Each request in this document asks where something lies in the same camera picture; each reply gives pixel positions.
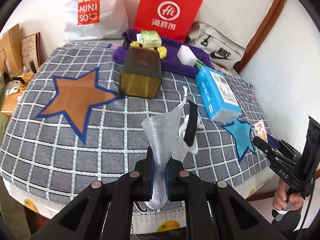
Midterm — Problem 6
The green tissue packet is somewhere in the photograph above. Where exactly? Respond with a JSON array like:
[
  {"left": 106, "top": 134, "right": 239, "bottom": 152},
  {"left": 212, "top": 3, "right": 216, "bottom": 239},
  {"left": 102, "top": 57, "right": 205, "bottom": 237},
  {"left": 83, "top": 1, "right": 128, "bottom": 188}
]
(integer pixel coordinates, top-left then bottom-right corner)
[{"left": 136, "top": 30, "right": 162, "bottom": 48}]

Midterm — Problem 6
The black and gold box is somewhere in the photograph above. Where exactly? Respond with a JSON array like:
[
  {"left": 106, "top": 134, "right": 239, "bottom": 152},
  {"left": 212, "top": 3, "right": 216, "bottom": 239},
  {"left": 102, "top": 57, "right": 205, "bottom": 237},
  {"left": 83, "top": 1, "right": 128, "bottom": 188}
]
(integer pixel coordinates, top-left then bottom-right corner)
[{"left": 119, "top": 47, "right": 162, "bottom": 99}]

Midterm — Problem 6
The green snack packet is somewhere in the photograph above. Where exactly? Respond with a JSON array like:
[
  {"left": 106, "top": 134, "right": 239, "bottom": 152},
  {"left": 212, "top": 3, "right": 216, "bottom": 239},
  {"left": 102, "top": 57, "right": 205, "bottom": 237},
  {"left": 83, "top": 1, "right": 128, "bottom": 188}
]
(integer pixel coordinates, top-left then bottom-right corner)
[{"left": 194, "top": 60, "right": 206, "bottom": 69}]

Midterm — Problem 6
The red Haidilao paper bag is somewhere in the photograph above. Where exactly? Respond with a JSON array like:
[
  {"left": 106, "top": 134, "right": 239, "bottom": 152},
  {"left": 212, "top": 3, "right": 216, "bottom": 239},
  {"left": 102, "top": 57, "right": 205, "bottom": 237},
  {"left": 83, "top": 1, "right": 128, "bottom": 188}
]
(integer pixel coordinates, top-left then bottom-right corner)
[{"left": 133, "top": 0, "right": 203, "bottom": 42}]

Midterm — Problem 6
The grey Nike waist bag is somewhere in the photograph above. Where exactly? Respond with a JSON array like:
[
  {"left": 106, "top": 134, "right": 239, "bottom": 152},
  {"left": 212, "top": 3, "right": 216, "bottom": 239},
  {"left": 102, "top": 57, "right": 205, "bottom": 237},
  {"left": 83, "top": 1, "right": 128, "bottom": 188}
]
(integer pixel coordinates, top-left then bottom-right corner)
[{"left": 188, "top": 22, "right": 245, "bottom": 70}]

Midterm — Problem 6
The white sponge block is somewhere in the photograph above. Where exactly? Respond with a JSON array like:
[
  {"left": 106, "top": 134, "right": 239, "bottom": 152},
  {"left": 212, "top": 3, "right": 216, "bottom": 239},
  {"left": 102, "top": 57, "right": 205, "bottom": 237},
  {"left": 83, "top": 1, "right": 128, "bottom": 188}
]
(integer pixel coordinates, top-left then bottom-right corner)
[{"left": 177, "top": 45, "right": 197, "bottom": 67}]

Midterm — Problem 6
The white mesh net bag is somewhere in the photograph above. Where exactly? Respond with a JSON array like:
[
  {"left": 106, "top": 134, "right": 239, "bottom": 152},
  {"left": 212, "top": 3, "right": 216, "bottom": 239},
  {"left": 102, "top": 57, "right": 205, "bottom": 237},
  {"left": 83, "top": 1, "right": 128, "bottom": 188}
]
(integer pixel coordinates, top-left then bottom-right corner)
[{"left": 142, "top": 86, "right": 188, "bottom": 210}]

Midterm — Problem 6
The framed picture book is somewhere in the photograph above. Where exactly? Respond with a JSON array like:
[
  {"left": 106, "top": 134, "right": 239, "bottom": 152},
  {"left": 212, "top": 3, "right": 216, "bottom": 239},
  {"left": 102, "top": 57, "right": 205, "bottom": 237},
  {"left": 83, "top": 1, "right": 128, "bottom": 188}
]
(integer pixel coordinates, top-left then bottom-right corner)
[{"left": 21, "top": 33, "right": 41, "bottom": 68}]

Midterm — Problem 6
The blue tissue pack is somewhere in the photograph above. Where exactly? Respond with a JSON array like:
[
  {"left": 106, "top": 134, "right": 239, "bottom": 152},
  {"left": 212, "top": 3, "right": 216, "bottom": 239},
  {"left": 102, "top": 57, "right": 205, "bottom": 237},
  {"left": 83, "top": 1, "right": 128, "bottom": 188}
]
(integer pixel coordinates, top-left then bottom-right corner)
[{"left": 195, "top": 67, "right": 241, "bottom": 123}]

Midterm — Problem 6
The white Miniso plastic bag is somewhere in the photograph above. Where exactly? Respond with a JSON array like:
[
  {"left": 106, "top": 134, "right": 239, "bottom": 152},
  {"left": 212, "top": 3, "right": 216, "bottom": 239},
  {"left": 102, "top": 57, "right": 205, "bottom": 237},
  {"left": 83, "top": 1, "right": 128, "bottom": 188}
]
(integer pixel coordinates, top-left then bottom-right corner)
[{"left": 64, "top": 0, "right": 129, "bottom": 41}]

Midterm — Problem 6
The black watch strap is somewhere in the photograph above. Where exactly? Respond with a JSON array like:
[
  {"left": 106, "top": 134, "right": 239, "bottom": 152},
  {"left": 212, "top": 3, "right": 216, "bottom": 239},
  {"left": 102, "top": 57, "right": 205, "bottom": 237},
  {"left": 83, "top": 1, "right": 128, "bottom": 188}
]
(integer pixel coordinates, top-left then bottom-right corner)
[{"left": 183, "top": 100, "right": 199, "bottom": 147}]

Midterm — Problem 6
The purple towel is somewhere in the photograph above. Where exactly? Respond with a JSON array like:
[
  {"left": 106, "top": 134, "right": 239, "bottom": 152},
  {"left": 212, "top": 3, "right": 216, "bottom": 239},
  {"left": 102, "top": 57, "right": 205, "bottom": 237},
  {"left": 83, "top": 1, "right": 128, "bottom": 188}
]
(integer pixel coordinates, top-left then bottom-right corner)
[{"left": 113, "top": 29, "right": 214, "bottom": 77}]

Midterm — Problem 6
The small red white sachet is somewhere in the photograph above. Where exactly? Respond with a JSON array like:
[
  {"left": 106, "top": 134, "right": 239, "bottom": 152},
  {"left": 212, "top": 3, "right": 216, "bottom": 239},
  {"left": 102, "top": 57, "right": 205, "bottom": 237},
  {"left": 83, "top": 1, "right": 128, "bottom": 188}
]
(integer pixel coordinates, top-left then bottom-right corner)
[{"left": 253, "top": 120, "right": 268, "bottom": 142}]

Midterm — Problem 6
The yellow mesh pouch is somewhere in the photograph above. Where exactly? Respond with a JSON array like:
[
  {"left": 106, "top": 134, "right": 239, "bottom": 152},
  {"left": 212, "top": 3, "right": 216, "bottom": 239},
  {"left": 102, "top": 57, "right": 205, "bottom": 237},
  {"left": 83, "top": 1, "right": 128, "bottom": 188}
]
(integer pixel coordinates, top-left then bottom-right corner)
[{"left": 130, "top": 41, "right": 167, "bottom": 59}]

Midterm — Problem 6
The person's right hand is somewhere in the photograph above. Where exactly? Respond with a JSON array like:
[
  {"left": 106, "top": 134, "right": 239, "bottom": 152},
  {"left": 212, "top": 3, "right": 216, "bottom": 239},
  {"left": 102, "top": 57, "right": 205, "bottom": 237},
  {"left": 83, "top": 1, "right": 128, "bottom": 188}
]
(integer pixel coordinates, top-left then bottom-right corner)
[{"left": 272, "top": 179, "right": 304, "bottom": 211}]

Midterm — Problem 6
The brown door frame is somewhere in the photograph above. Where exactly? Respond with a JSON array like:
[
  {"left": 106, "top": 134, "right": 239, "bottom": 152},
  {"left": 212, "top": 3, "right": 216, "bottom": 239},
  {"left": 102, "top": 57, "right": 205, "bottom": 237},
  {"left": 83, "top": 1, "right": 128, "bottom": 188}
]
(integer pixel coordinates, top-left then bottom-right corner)
[{"left": 234, "top": 0, "right": 287, "bottom": 74}]

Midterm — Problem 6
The wooden side table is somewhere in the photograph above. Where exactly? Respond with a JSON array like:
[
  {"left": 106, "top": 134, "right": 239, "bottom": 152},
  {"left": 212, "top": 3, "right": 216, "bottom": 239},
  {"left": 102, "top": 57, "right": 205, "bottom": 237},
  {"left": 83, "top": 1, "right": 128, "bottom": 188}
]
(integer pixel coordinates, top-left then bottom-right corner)
[{"left": 1, "top": 68, "right": 35, "bottom": 118}]

